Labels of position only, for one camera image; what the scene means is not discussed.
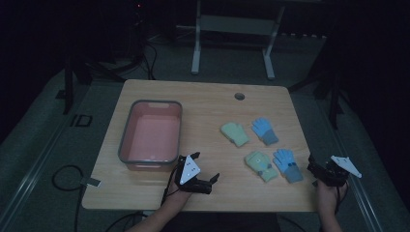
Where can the person's dark clothing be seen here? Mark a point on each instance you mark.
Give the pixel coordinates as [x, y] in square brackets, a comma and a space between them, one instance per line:
[222, 222]

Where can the green mitten with face print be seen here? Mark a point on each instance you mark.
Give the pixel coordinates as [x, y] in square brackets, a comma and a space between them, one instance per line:
[261, 166]

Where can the blue glove with dark dots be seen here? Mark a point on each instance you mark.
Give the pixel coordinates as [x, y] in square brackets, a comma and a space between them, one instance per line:
[286, 164]

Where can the round grey table grommet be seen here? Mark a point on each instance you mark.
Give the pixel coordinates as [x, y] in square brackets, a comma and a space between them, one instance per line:
[239, 96]

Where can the plain blue glove grey cuff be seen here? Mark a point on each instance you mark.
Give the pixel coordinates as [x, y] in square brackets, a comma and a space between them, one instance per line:
[263, 129]

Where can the white metal stand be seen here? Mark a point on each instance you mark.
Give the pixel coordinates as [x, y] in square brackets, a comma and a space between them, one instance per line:
[235, 25]

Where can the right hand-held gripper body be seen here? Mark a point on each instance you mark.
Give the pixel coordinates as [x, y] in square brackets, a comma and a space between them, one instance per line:
[335, 174]

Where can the person's right hand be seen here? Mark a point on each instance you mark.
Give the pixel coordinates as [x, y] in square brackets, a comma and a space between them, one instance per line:
[328, 196]

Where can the plain green mitten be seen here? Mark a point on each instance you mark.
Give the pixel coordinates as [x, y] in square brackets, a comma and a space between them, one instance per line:
[234, 133]

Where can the person's left hand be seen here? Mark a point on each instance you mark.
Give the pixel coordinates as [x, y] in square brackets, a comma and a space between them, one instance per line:
[177, 198]

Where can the pink basin with grey rim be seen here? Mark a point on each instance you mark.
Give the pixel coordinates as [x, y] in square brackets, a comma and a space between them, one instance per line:
[151, 135]

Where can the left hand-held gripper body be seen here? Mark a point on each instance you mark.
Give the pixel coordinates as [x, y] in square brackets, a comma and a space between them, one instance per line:
[190, 170]

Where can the black stand with splayed legs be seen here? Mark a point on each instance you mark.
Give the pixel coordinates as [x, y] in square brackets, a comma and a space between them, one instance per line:
[328, 83]
[80, 74]

